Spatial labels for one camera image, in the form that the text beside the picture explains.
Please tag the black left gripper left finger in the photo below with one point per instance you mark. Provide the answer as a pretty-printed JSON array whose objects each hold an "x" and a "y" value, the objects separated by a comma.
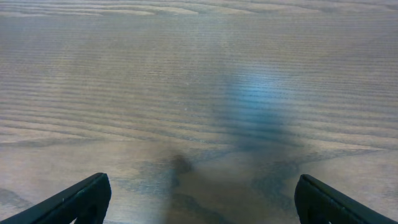
[{"x": 86, "y": 202}]

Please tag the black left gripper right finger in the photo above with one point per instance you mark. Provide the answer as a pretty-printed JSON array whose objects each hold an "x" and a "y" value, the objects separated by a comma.
[{"x": 318, "y": 203}]

